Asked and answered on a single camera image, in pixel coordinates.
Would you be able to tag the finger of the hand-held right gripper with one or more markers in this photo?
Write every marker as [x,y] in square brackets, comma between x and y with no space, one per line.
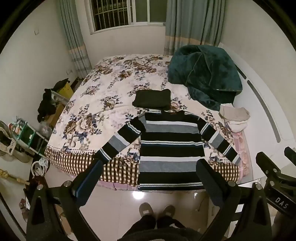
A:
[268,163]
[291,153]

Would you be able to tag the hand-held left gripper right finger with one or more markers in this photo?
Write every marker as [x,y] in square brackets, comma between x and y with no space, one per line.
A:
[208,179]

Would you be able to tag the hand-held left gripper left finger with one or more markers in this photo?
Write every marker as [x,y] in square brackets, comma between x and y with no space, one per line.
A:
[89,179]

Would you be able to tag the striped knit sweater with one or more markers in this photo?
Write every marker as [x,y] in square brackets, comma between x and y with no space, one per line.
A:
[170,150]

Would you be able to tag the white garment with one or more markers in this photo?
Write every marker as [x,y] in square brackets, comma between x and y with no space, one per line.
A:
[238,126]

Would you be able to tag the grey slipper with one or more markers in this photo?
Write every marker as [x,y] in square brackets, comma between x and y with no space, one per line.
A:
[146,210]
[169,211]

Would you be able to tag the white plastic bag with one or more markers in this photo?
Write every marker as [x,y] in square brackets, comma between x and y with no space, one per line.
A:
[40,166]

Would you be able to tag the beige garment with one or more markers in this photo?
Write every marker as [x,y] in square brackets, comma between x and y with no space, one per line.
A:
[234,113]

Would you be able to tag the clear plastic bag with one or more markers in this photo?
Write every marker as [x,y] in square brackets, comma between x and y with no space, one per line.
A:
[45,129]

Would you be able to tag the person's legs in dark trousers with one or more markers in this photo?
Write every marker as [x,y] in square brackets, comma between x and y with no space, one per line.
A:
[143,223]

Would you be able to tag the cardboard box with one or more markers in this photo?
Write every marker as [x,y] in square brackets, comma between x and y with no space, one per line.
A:
[54,115]

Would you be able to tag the wooden stick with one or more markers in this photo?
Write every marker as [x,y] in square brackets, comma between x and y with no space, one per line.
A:
[13,178]

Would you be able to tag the green crate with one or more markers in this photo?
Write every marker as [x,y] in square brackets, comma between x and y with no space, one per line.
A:
[26,134]

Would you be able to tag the white bed headboard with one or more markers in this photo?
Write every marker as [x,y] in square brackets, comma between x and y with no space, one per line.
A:
[259,76]

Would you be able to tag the black cloth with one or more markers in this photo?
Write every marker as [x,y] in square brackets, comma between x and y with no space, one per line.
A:
[46,104]

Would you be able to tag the floral bedspread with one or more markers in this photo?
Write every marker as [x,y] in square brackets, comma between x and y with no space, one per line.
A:
[108,92]

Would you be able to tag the floor fan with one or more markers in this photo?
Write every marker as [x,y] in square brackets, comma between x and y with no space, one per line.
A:
[7,143]

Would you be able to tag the yellow box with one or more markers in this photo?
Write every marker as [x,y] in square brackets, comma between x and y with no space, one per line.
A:
[67,91]

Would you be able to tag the folded dark garment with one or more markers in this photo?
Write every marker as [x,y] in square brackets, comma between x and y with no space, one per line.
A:
[152,98]

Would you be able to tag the dark green plush blanket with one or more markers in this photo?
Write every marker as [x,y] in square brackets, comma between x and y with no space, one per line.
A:
[203,71]

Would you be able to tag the green curtain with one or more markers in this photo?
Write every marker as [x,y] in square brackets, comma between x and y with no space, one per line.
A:
[194,23]
[75,39]

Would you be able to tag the barred window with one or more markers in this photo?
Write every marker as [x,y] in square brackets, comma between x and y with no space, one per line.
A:
[127,12]

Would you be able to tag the white wall socket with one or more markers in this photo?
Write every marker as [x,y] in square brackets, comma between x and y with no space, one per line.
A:
[69,71]

